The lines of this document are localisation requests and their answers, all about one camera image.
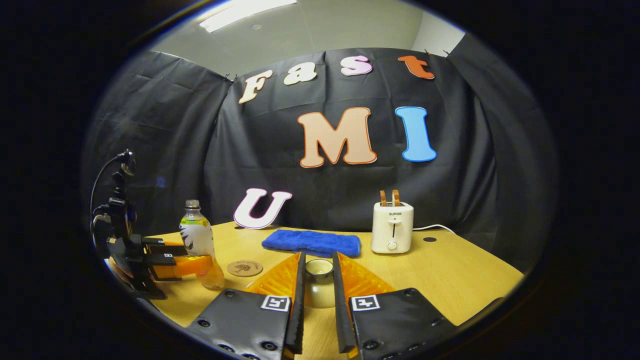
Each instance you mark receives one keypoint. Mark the blue towel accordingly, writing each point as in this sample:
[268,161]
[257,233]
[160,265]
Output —
[312,242]

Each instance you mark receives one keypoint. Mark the round wooden coaster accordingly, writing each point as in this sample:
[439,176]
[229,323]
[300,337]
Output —
[245,268]

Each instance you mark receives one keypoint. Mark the toast slice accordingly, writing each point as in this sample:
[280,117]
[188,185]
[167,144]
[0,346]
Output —
[383,198]
[396,197]

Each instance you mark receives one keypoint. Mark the cream toaster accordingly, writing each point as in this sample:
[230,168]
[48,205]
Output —
[392,227]

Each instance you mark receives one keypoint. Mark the clear water bottle white label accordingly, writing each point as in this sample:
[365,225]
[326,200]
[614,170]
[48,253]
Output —
[197,235]

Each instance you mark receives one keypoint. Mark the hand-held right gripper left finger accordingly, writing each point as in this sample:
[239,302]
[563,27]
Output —
[298,310]

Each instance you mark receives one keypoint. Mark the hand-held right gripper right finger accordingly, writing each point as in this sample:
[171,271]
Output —
[341,320]

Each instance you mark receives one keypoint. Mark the black backdrop cloth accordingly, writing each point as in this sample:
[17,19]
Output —
[350,200]

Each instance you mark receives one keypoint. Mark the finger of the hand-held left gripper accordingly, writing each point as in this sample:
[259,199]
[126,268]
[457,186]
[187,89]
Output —
[165,246]
[187,266]

